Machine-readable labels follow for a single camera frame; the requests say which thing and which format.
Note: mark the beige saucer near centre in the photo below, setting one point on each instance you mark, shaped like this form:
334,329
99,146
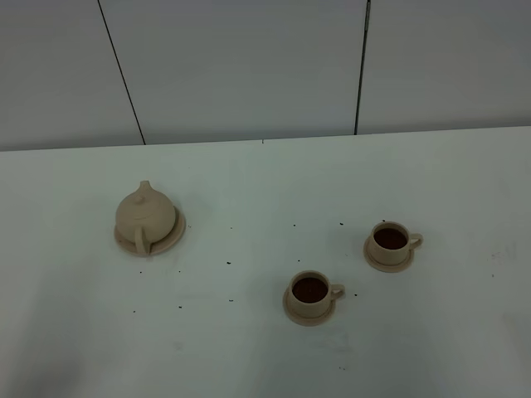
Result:
307,322

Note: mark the beige teacup near centre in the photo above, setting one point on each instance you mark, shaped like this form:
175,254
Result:
311,293

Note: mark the beige round teapot saucer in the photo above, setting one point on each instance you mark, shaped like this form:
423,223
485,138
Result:
157,247

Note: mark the beige saucer far right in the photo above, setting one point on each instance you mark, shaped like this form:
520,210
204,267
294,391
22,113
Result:
370,249

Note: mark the beige teacup far right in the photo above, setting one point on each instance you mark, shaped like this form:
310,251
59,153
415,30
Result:
395,240

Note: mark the beige teacup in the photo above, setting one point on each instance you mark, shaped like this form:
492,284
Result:
311,293
395,240

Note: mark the beige ceramic teapot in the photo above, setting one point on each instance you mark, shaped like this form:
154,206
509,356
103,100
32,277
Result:
143,219

